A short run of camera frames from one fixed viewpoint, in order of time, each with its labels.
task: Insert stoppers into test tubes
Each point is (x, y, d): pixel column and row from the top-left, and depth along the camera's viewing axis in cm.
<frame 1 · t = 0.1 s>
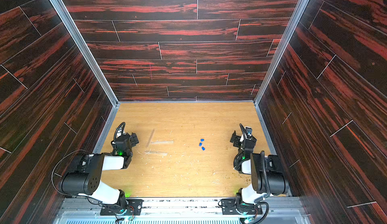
left hand: (126, 135, 94), fingers open
right hand: (246, 133, 91), fingers open
clear test tube: (150, 137, 102), on the table
clear test tube 2: (162, 142, 101), on the table
clear test tube 3: (156, 153, 96), on the table
blue stopper: (202, 140, 100), on the table
blue stopper 2: (200, 144, 98), on the table
blue stopper 3: (203, 148, 97), on the table

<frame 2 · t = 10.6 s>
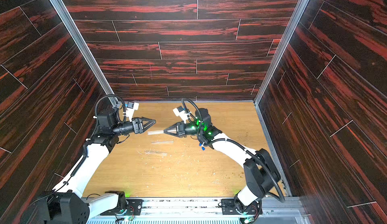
left hand: (153, 122, 72), fingers open
right hand: (166, 129, 70), fingers closed
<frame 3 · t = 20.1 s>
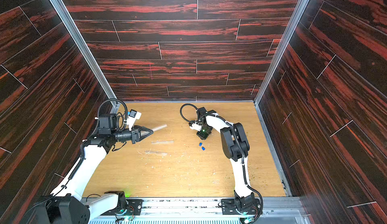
left hand: (151, 132, 73), fingers closed
right hand: (206, 134, 102), fingers closed
clear test tube: (159, 127, 75), point 27 cm above the table
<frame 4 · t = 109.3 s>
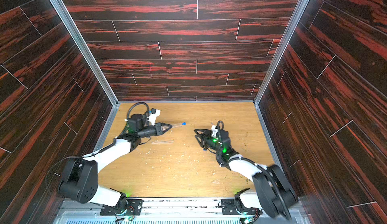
left hand: (171, 127, 81), fingers closed
right hand: (196, 130, 82), fingers open
